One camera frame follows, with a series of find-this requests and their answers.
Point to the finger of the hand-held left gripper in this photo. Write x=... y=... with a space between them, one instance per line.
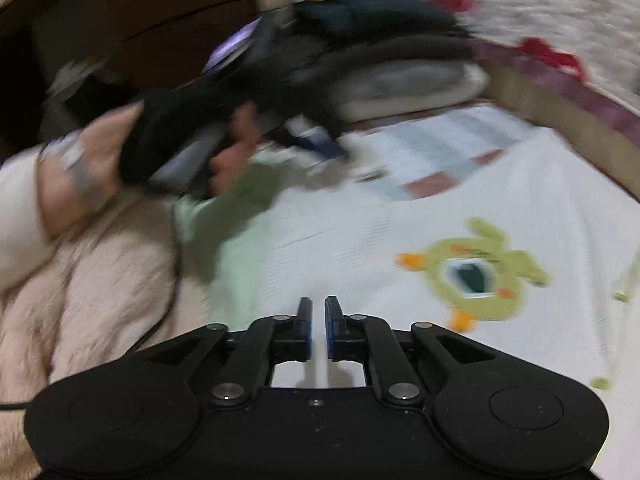
x=325 y=147

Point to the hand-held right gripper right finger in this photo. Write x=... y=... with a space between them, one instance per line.
x=330 y=330

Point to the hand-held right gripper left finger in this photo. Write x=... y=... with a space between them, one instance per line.
x=306 y=330

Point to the person's left forearm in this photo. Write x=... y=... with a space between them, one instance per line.
x=20 y=220

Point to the person's left hand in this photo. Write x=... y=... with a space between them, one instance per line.
x=107 y=140

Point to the dark wooden cabinet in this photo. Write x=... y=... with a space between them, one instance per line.
x=125 y=10

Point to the light grey folded garment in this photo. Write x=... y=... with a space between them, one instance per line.
x=415 y=80

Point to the light green cloth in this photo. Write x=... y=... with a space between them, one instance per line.
x=230 y=220

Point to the dark grey folded garment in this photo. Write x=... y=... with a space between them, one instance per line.
x=400 y=52

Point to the cream folded garment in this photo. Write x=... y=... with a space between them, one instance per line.
x=450 y=100

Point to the dark teal folded garment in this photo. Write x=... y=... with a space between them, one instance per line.
x=380 y=10

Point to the fluffy white item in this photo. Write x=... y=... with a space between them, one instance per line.
x=90 y=300

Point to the beige bed base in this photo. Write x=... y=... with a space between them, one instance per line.
x=550 y=105

